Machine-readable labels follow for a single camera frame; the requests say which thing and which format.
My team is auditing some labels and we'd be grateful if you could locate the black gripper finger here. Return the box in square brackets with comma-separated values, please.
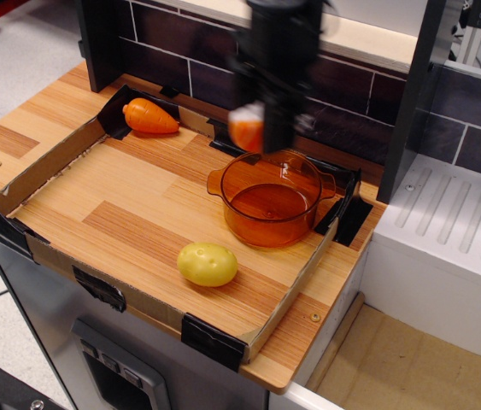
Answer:
[262, 96, 315, 154]

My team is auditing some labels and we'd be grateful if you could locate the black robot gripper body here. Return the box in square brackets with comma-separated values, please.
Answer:
[229, 25, 321, 111]

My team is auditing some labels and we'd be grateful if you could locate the salmon nigiri sushi toy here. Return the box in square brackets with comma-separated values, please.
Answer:
[228, 102, 264, 153]

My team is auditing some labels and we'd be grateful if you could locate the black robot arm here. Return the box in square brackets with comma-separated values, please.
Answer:
[228, 1, 325, 154]

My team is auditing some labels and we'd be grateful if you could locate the transparent orange plastic pot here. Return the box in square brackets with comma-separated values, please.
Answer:
[207, 150, 337, 248]

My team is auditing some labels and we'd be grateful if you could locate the orange toy carrot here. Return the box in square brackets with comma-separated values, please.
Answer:
[122, 97, 179, 134]

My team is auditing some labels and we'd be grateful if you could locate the yellow toy potato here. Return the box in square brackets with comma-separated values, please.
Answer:
[177, 243, 238, 287]

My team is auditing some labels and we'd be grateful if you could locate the white toy sink drainboard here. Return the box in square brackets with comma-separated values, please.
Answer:
[361, 155, 481, 356]

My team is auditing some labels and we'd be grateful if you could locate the grey toy oven panel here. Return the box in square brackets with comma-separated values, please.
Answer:
[72, 319, 171, 409]

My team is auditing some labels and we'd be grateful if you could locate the dark grey vertical post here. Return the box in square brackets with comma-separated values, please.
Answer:
[377, 1, 446, 204]

